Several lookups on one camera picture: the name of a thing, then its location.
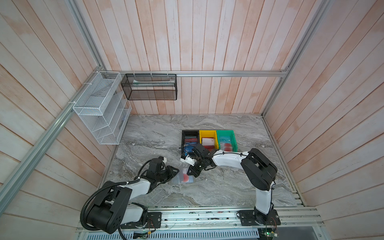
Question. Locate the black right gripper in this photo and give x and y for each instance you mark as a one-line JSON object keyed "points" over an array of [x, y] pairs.
{"points": [[193, 171]]}

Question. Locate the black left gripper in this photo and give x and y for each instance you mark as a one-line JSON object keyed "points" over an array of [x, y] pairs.
{"points": [[171, 173]]}

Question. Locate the grey card holder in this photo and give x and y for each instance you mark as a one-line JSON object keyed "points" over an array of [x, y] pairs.
{"points": [[182, 177]]}

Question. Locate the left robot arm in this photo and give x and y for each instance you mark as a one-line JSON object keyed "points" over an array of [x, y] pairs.
{"points": [[110, 207]]}

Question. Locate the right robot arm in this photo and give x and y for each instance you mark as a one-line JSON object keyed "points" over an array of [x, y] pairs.
{"points": [[260, 171]]}

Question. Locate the black plastic bin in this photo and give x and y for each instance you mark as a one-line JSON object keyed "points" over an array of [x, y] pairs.
{"points": [[190, 138]]}

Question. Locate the yellow plastic bin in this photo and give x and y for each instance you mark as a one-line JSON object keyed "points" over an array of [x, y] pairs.
{"points": [[209, 139]]}

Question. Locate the green plastic bin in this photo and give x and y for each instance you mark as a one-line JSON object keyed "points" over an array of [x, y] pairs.
{"points": [[227, 140]]}

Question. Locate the black mesh basket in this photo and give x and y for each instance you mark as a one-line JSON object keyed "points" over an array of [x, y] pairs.
{"points": [[150, 87]]}

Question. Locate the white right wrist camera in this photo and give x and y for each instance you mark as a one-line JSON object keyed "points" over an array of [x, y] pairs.
{"points": [[187, 159]]}

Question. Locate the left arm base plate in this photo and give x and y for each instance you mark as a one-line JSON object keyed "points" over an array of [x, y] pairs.
{"points": [[148, 221]]}

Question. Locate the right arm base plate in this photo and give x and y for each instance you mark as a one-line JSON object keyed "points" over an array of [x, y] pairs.
{"points": [[255, 218]]}

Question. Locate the white wire mesh rack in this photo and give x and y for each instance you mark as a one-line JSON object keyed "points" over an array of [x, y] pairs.
{"points": [[103, 108]]}

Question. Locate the horizontal aluminium rail back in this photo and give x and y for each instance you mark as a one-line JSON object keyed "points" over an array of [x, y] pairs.
{"points": [[262, 73]]}

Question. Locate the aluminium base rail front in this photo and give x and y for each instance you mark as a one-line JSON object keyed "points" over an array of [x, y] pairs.
{"points": [[196, 218]]}

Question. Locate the aluminium rail left wall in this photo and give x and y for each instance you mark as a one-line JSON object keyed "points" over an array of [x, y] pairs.
{"points": [[22, 172]]}

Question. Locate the aluminium corner post right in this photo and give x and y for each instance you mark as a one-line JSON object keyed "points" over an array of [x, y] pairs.
{"points": [[319, 15]]}

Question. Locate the aluminium corner post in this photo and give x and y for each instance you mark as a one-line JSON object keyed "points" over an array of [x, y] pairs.
{"points": [[79, 19], [319, 15]]}

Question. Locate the aluminium corner post left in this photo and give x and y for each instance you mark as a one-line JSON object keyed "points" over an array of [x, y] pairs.
{"points": [[79, 19]]}

